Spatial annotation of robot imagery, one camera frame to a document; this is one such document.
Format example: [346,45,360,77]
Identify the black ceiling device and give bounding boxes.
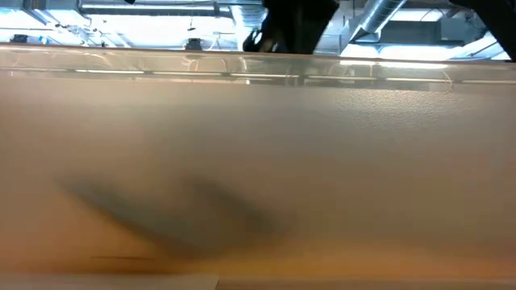
[184,37,204,52]

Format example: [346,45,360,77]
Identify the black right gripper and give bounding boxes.
[243,0,340,56]

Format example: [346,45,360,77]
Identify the silver spiral air duct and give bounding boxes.
[349,0,408,44]
[230,3,267,52]

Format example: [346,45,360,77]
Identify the grey ceiling pipe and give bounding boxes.
[78,2,233,17]

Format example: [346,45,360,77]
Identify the grey ventilation box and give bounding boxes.
[378,19,464,46]

